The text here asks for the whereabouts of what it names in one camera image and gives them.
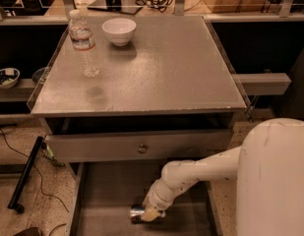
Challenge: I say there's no black bar on floor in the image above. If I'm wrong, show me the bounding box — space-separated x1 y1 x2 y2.
8 137 43 213

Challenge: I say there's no grey drawer cabinet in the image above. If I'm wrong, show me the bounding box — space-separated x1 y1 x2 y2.
26 15 251 236

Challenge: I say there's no grey top drawer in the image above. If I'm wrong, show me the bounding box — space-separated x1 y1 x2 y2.
46 129 232 162

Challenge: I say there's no silver blue redbull can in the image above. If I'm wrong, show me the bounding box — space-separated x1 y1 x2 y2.
129 205 166 223

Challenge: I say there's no small bowl with items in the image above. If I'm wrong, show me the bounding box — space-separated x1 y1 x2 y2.
0 68 20 89

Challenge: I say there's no black floor cable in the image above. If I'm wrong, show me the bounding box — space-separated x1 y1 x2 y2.
0 123 71 213

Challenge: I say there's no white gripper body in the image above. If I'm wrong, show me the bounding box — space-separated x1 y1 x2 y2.
147 178 185 210

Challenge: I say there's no round metal drawer knob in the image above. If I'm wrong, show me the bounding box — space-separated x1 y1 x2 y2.
138 144 148 153

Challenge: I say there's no grey side shelf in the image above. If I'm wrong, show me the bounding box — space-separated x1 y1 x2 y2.
233 73 291 95

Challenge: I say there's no black monitor stand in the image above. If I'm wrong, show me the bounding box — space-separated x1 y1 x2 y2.
88 0 143 15

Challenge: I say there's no open grey middle drawer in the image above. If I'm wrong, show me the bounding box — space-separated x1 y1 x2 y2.
65 159 219 236

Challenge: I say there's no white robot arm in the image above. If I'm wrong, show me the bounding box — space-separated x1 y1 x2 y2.
142 118 304 236

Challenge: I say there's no white ceramic bowl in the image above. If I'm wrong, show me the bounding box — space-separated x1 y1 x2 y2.
102 18 137 46

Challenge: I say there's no clear plastic water bottle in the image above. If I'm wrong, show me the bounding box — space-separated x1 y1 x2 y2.
68 10 99 78

